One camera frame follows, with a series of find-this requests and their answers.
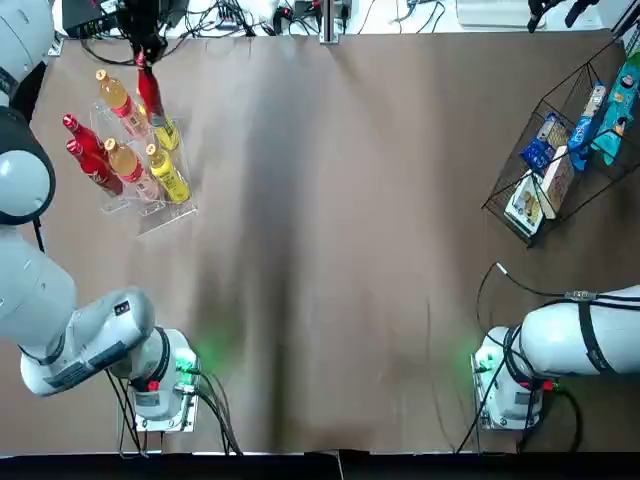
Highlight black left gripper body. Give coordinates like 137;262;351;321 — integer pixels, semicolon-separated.
122;0;162;44

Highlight red cola bottle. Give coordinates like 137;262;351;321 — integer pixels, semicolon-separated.
65;139;125;197
135;49;167;127
62;113;109;169

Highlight teal chips packet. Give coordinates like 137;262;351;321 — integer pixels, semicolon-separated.
591;102;632;167
610;52;640;109

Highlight white plastic tray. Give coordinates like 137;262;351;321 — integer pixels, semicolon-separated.
456;0;547;29

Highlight black tripod leg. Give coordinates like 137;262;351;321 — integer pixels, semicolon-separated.
612;0;640;39

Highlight orange tea bottle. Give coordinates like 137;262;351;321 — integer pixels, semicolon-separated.
94;68;151;140
103;138;162;199

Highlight black electronics box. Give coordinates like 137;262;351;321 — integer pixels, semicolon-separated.
62;0;124;37

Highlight yellow drink bottle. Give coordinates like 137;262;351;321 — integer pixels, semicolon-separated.
143;142;192;204
153;115;181;152

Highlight long blue cookie packet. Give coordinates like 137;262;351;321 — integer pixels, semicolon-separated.
566;83;607;172

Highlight blue cookie bag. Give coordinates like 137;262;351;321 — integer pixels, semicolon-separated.
518;111;558;175

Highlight red white snack box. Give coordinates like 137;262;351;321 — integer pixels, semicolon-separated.
541;144;575;220

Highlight white yellow snack box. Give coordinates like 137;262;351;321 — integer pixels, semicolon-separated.
503;171;545;237

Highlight aluminium profile post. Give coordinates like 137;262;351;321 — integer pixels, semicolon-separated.
319;0;347;45

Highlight black wire basket shelf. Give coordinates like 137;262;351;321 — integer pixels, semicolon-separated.
481;37;640;250

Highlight black cable with white plug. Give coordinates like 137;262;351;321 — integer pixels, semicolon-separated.
474;260;640;351

